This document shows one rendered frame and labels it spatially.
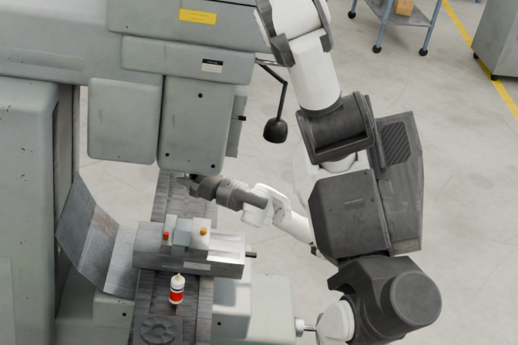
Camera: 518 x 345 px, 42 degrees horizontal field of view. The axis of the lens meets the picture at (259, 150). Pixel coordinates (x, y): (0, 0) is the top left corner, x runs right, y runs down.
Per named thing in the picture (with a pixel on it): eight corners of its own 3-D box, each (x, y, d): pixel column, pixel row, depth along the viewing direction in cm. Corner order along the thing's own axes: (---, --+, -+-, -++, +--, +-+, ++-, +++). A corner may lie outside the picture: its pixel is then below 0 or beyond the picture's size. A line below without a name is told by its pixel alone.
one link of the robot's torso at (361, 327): (422, 336, 144) (409, 281, 149) (364, 342, 140) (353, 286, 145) (394, 345, 156) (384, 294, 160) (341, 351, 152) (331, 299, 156)
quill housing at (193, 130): (223, 142, 209) (238, 48, 192) (221, 182, 192) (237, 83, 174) (162, 134, 207) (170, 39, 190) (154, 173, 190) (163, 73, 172)
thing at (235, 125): (237, 151, 201) (247, 89, 189) (237, 158, 198) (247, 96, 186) (223, 149, 201) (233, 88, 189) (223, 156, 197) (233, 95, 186)
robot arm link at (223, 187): (210, 159, 205) (245, 172, 202) (206, 184, 211) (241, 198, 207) (190, 179, 195) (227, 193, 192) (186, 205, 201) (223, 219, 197)
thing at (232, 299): (247, 266, 248) (251, 242, 242) (247, 341, 219) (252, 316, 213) (109, 252, 243) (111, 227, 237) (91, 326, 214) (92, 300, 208)
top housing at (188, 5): (289, 19, 190) (300, -37, 181) (294, 61, 168) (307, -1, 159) (119, -6, 185) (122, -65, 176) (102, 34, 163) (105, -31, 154)
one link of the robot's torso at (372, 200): (444, 263, 167) (412, 133, 181) (445, 232, 136) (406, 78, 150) (327, 286, 172) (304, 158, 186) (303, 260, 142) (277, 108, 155)
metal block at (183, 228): (190, 233, 217) (193, 219, 214) (189, 246, 212) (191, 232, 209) (174, 231, 217) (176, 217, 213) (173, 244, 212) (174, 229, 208)
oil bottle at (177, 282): (183, 295, 205) (186, 269, 199) (181, 305, 201) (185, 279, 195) (169, 293, 204) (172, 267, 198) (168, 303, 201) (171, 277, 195)
